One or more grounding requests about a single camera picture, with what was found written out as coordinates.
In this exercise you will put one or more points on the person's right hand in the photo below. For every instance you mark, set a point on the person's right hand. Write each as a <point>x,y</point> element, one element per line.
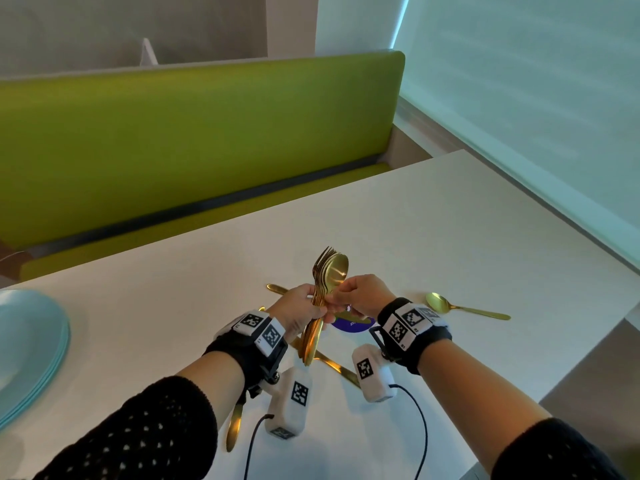
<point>365,294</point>

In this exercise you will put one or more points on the person's left hand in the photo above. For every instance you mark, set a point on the person's left hand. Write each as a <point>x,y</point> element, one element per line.
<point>295,309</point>

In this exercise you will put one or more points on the person's right forearm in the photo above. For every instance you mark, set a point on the person's right forearm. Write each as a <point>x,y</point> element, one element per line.
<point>475,394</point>

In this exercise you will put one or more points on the person's left forearm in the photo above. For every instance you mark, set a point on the person's left forearm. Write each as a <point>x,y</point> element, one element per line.
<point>215,379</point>

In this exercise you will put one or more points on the round purple sticker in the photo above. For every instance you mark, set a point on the round purple sticker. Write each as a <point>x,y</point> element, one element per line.
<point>357,327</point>

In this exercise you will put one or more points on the white table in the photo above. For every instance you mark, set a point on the white table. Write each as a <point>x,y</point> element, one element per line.
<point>450,219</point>

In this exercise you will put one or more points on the green upholstered bench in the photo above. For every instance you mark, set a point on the green upholstered bench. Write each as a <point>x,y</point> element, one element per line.
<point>200,144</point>

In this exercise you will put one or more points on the pale window blind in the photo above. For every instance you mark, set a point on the pale window blind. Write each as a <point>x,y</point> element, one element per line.
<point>525,94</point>

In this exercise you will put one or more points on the small white sign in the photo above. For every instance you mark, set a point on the small white sign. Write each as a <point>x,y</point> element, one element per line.
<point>149,53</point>

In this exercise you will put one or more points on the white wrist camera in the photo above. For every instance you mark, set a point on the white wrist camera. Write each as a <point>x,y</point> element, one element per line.
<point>375,374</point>
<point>290,404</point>

